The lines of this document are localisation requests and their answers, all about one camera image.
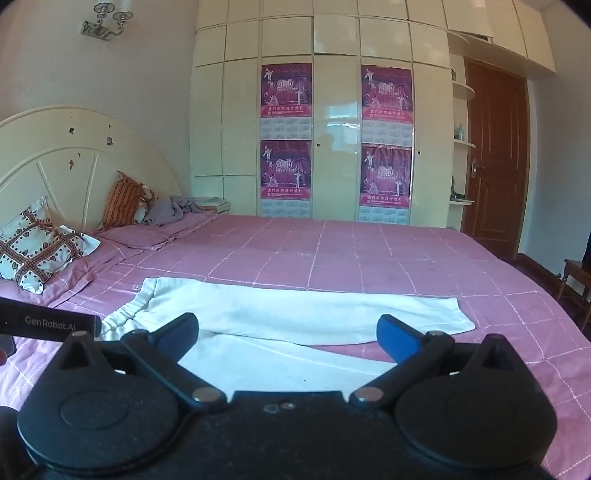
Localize dark wooden chair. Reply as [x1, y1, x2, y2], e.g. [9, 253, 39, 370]
[556, 258, 591, 330]

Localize stack of books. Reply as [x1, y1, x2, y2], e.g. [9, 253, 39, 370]
[191, 196, 230, 214]

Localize silver wall lamp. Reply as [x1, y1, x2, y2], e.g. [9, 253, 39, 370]
[81, 0, 134, 40]

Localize cream corner shelf unit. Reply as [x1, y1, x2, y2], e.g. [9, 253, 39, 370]
[449, 55, 476, 232]

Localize brown wooden door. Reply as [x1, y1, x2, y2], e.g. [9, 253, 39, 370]
[462, 58, 529, 261]

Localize pink checked bed sheet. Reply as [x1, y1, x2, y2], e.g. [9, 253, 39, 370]
[0, 215, 591, 462]

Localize white pants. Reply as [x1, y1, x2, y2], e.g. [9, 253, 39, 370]
[99, 277, 476, 400]

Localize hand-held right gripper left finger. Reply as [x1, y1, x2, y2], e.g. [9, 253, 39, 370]
[48, 313, 227, 412]

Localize cream glossy wardrobe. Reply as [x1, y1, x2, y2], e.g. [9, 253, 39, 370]
[189, 0, 555, 229]

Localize cream wooden headboard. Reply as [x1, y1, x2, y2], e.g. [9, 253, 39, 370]
[0, 106, 185, 232]

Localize grey crumpled cloth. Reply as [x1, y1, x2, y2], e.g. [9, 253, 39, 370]
[143, 195, 204, 227]

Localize orange patterned pillow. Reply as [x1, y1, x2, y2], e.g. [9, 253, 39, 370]
[102, 172, 155, 230]

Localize pink checked pillow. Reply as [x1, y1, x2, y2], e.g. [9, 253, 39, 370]
[95, 213, 218, 252]

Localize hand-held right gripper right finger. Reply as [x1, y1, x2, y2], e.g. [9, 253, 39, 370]
[349, 315, 527, 408]

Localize purple wall poster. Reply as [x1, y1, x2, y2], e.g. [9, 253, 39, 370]
[359, 143, 413, 225]
[261, 63, 314, 141]
[260, 140, 314, 219]
[361, 65, 413, 145]

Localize white heart patterned pillow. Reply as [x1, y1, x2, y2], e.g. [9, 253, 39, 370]
[0, 196, 101, 295]

